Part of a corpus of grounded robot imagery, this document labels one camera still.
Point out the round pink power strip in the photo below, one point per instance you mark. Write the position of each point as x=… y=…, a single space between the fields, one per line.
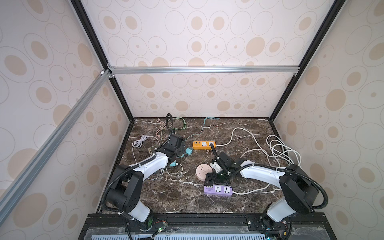
x=202 y=171

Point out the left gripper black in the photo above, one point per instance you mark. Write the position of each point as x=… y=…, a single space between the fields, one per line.
x=182 y=148

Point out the left aluminium rail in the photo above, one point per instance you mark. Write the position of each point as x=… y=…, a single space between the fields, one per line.
x=20 y=185

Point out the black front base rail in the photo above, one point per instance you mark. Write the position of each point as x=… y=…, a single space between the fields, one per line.
x=314 y=226

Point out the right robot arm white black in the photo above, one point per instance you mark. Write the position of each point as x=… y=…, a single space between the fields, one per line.
x=301 y=194

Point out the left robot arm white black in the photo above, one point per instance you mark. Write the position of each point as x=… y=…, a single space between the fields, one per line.
x=122 y=193

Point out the orange power strip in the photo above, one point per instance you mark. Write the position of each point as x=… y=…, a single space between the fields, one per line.
x=203 y=145

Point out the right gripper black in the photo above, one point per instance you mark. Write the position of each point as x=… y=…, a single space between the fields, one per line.
x=214 y=181

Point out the purple power strip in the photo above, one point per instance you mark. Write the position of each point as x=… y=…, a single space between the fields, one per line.
x=218 y=190

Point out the aluminium rail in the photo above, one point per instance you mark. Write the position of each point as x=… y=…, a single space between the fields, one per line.
x=199 y=70
x=20 y=185

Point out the back aluminium rail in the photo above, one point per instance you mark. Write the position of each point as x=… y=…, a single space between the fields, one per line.
x=199 y=70

